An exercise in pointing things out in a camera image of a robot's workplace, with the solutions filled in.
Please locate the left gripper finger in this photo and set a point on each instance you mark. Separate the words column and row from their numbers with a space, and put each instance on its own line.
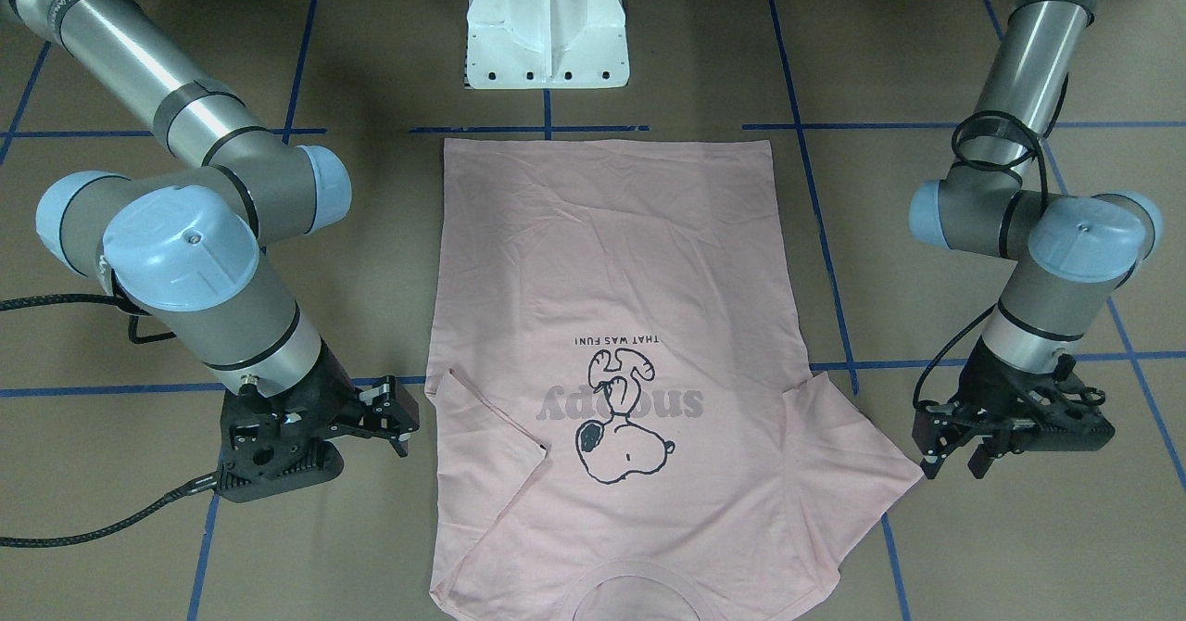
column 985, row 455
column 934, row 457

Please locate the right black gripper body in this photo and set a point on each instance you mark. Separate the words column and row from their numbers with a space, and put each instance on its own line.
column 335, row 389

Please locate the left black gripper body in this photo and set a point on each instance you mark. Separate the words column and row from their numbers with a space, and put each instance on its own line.
column 984, row 383

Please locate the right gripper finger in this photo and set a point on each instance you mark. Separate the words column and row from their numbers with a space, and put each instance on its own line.
column 399, row 439

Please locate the pink printed t-shirt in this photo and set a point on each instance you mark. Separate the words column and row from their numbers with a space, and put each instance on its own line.
column 628, row 427

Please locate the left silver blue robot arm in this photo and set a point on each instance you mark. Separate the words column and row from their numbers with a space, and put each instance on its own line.
column 1019, row 390

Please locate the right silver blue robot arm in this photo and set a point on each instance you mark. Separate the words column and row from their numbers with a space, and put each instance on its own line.
column 188, row 247

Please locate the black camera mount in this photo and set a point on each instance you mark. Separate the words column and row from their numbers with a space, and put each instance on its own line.
column 1059, row 413
column 265, row 452

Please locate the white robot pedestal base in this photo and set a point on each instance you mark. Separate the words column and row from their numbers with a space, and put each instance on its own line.
column 546, row 44

